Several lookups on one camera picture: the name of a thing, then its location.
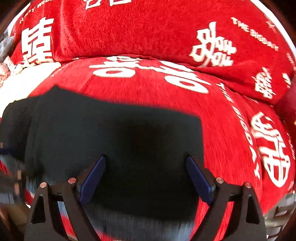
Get red bed blanket white characters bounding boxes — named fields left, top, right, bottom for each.
left=0, top=54, right=296, bottom=241

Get red folded quilt white characters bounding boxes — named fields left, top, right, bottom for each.
left=11, top=1, right=295, bottom=103

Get grey white clothes pile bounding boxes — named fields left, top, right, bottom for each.
left=1, top=36, right=23, bottom=87

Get black fleece-lined pants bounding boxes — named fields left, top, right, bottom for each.
left=1, top=87, right=204, bottom=240

